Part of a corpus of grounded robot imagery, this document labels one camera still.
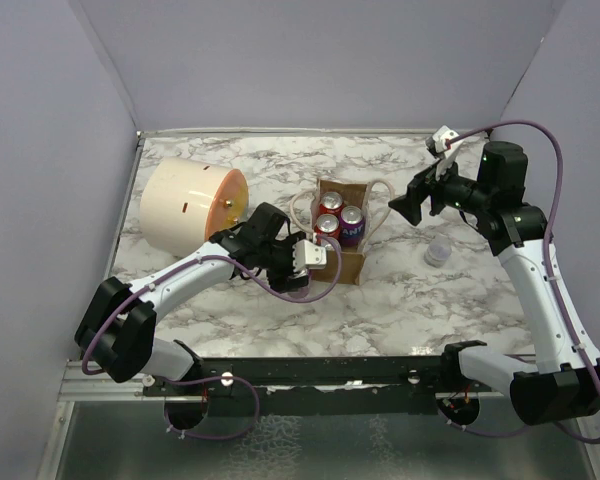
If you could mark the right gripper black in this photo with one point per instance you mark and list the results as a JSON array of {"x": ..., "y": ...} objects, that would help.
[{"x": 420, "y": 188}]

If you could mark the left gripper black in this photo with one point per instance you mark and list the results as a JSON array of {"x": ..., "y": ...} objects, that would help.
[{"x": 280, "y": 281}]

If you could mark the red cola can front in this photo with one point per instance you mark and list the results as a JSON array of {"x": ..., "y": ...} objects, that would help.
[{"x": 327, "y": 224}]

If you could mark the red cola can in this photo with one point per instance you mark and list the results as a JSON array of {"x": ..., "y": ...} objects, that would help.
[
  {"x": 327, "y": 224},
  {"x": 331, "y": 203}
]

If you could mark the purple Fanta can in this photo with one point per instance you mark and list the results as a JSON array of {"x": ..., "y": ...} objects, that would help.
[{"x": 352, "y": 222}]

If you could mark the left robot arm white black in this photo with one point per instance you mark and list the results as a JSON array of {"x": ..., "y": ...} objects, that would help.
[{"x": 117, "y": 333}]

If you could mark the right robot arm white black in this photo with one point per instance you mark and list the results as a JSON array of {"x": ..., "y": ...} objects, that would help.
[{"x": 564, "y": 381}]

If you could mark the beige round box orange lid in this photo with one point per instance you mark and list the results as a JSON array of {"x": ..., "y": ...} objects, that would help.
[{"x": 184, "y": 202}]

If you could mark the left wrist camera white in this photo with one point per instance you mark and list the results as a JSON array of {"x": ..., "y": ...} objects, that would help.
[{"x": 306, "y": 255}]

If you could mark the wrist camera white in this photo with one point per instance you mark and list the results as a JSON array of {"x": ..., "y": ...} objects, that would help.
[
  {"x": 440, "y": 146},
  {"x": 306, "y": 255}
]

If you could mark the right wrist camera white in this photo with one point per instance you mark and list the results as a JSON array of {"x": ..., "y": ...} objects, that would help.
[{"x": 440, "y": 146}]

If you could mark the black front mounting rail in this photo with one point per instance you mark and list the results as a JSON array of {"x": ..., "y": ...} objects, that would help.
[{"x": 310, "y": 386}]

